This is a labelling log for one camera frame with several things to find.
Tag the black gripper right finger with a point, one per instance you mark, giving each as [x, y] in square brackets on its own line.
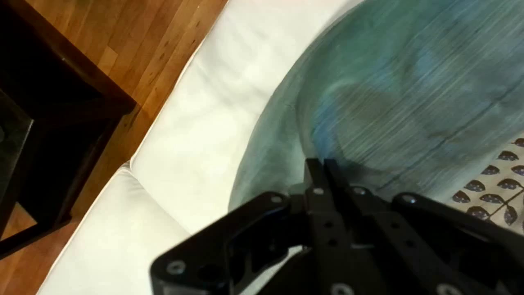
[415, 240]

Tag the white sofa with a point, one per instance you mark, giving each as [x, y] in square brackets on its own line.
[218, 125]

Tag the blue square pillow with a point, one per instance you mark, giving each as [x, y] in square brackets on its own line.
[403, 87]

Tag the dark coffee table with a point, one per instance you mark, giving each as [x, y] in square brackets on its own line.
[55, 132]

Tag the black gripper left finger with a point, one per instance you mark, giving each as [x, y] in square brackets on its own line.
[328, 246]

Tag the leaf print pillow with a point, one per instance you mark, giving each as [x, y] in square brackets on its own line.
[494, 186]

